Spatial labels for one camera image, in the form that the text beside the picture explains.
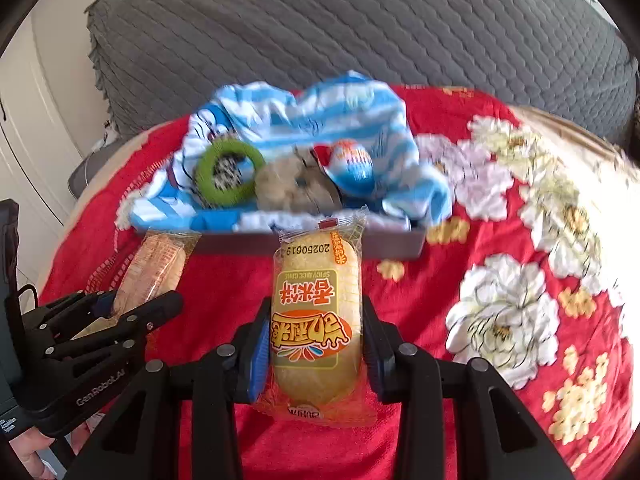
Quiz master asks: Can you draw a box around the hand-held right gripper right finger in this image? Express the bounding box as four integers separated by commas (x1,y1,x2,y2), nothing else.
361,296,576,480

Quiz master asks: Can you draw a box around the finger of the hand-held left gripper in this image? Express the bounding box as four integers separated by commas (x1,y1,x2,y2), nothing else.
44,290,185,359
22,290,122,334

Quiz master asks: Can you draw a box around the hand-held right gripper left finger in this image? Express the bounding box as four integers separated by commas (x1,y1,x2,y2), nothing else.
65,299,274,480

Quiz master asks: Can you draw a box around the clear rice cracker packet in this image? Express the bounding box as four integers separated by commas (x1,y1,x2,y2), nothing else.
80,229,201,341

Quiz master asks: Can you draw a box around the yellow rice cake packet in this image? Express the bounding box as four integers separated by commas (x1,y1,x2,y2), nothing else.
252,212,378,428

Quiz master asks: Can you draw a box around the grey tray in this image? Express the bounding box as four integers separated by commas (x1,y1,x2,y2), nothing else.
192,220,428,261

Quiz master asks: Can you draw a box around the green knitted hair ring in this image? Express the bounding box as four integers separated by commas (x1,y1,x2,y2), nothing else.
195,139,267,207

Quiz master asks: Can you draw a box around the leopard print scrunchie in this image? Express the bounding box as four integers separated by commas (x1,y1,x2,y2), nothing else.
212,156,249,192

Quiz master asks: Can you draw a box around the beige organza scrunchie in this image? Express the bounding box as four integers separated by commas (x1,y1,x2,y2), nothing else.
255,155,343,213

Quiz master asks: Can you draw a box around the blue and red toy egg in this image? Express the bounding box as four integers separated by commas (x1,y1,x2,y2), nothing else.
314,139,375,196

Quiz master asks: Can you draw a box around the person's left hand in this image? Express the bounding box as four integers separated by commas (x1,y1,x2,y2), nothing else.
0,430,59,480

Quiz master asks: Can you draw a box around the grey bedside table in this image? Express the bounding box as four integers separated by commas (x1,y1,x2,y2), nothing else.
67,130,126,201

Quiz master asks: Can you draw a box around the white wardrobe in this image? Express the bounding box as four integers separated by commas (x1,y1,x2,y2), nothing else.
0,15,101,286

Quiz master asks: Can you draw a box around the blue striped cartoon cloth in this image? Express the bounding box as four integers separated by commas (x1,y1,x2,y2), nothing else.
129,71,453,233

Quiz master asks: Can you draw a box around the grey quilted headboard cover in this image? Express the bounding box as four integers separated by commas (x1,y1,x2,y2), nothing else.
85,0,640,146

